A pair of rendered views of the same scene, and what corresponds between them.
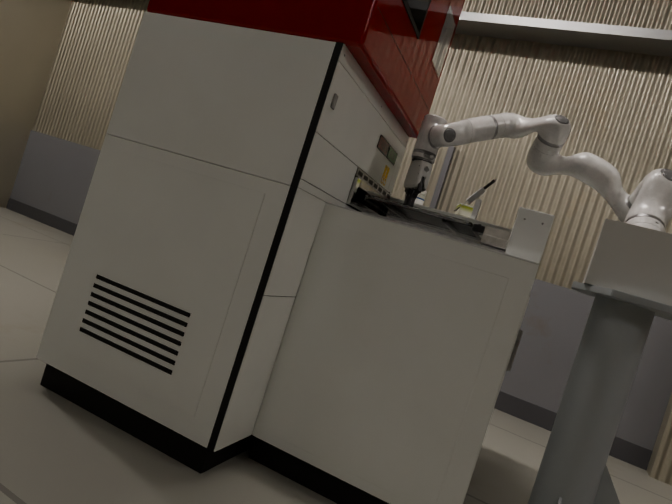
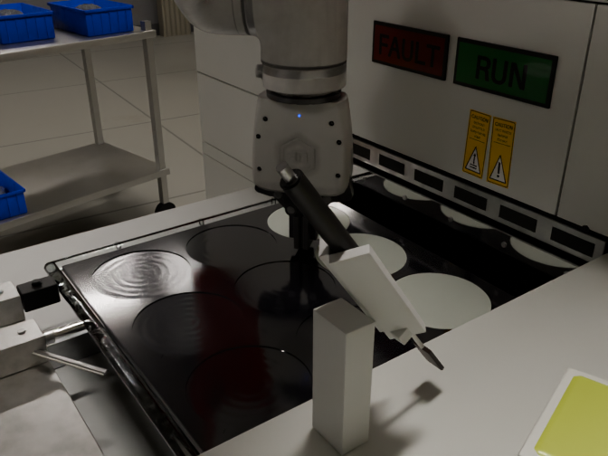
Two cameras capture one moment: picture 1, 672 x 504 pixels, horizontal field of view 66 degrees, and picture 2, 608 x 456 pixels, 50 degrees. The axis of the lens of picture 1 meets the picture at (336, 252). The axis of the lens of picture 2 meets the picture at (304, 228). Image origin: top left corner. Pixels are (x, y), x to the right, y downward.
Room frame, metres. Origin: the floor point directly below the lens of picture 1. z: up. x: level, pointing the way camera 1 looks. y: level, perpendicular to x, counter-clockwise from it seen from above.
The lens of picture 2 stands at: (2.18, -0.73, 1.25)
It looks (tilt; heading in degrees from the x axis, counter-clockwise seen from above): 27 degrees down; 123
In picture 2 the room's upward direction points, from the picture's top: straight up
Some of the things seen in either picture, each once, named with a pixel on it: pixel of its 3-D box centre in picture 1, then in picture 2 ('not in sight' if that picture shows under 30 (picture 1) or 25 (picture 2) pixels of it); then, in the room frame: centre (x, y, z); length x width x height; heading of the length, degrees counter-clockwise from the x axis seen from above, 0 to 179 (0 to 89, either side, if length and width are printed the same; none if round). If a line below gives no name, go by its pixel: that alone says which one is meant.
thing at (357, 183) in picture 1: (370, 202); (422, 230); (1.91, -0.07, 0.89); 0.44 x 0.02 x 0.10; 159
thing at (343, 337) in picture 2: (473, 202); (365, 331); (2.04, -0.46, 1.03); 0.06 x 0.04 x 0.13; 69
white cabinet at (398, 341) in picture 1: (415, 356); not in sight; (1.89, -0.40, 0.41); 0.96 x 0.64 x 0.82; 159
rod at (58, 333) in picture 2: not in sight; (65, 330); (1.72, -0.44, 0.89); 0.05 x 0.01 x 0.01; 69
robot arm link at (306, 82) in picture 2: (423, 157); (301, 74); (1.82, -0.19, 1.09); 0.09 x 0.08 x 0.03; 20
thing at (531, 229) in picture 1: (528, 246); not in sight; (1.66, -0.58, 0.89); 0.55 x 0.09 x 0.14; 159
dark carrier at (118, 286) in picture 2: (425, 217); (285, 288); (1.85, -0.27, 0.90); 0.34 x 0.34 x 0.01; 69
